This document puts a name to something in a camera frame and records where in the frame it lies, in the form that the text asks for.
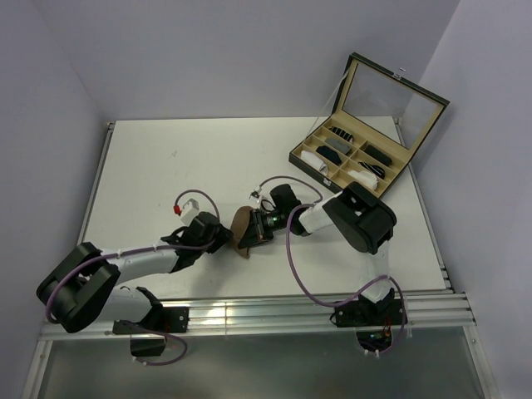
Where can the black compartment storage box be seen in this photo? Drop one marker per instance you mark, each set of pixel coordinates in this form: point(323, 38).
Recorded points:
point(379, 107)

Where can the white rolled sock in box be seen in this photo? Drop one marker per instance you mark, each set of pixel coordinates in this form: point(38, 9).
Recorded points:
point(365, 178)

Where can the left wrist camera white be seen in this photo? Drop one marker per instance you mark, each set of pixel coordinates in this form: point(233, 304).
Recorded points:
point(188, 211)

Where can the black white striped rolled sock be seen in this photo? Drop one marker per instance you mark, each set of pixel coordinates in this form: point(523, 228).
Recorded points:
point(348, 137)

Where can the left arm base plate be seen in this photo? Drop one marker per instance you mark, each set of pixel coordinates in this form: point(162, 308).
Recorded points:
point(161, 320)

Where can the dark striped rolled sock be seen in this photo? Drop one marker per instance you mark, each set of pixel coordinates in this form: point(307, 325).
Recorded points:
point(377, 170)

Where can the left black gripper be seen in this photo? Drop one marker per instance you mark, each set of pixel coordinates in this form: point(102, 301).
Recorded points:
point(222, 234)

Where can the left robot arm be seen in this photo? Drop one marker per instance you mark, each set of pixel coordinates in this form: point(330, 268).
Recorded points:
point(92, 284)

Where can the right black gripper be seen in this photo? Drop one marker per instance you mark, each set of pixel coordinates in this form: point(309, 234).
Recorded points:
point(256, 232)

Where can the grey rolled sock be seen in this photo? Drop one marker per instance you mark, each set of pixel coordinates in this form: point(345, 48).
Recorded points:
point(338, 145)

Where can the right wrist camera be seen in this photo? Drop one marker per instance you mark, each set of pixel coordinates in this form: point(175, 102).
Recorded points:
point(256, 196)

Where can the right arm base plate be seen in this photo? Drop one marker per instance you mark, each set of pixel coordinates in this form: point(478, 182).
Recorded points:
point(364, 313)

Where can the aluminium frame rail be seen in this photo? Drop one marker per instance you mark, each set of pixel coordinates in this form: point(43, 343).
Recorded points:
point(298, 314)

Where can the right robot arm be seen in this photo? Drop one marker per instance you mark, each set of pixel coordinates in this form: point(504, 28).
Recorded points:
point(363, 220)

